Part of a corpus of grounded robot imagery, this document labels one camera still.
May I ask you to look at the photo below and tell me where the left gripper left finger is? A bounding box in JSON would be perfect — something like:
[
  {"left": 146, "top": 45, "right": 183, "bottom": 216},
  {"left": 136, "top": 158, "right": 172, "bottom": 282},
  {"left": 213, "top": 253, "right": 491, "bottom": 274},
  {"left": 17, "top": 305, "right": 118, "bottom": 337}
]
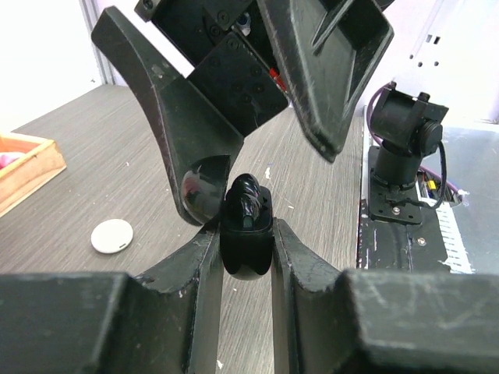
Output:
[{"left": 1, "top": 229, "right": 223, "bottom": 373}]

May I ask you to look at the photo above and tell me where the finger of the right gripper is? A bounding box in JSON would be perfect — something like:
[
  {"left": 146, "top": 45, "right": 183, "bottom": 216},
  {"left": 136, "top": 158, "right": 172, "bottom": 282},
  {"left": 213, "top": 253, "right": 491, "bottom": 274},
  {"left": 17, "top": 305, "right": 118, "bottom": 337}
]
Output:
[
  {"left": 91, "top": 6, "right": 243, "bottom": 226},
  {"left": 257, "top": 0, "right": 394, "bottom": 163}
]

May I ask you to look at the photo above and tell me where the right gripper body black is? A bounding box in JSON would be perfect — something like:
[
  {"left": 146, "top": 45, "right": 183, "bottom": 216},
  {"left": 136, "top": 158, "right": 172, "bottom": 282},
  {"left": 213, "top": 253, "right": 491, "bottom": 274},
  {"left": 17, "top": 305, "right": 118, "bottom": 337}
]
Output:
[{"left": 135, "top": 0, "right": 288, "bottom": 136}]

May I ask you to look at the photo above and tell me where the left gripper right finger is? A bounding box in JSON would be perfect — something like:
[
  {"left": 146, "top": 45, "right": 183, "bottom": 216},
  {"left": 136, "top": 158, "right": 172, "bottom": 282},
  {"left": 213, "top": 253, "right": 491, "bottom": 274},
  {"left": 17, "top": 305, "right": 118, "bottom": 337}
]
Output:
[{"left": 271, "top": 219, "right": 498, "bottom": 373}]

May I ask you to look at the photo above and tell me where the black earbud case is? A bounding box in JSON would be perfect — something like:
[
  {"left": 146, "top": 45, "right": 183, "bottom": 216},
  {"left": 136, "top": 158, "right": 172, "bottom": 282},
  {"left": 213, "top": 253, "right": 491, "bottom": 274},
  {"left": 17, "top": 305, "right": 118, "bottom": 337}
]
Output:
[{"left": 181, "top": 155, "right": 274, "bottom": 281}]

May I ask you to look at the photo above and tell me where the white earbud case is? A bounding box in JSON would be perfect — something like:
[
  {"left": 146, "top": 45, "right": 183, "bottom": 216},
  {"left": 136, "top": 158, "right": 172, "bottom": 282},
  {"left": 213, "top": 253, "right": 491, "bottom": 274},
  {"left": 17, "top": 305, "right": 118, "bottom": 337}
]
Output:
[{"left": 90, "top": 219, "right": 133, "bottom": 255}]

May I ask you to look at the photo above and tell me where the black earbud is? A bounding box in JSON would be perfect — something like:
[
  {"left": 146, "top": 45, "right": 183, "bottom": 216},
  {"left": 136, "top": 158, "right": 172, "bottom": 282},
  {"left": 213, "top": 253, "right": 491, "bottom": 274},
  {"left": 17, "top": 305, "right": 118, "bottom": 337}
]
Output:
[{"left": 226, "top": 173, "right": 263, "bottom": 229}]

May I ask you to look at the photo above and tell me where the wooden clothes rack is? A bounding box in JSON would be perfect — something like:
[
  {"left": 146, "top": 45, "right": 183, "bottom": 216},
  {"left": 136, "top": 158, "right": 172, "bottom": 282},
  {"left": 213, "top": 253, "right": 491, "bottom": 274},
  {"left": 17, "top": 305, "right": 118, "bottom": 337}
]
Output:
[{"left": 1, "top": 132, "right": 66, "bottom": 215}]

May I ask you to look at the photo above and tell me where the pink t-shirt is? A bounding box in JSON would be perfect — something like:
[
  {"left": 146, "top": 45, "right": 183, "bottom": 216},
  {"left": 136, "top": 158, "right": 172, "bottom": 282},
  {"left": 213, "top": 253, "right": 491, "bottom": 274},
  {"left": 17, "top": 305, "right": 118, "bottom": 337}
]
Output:
[{"left": 0, "top": 152, "right": 24, "bottom": 170}]

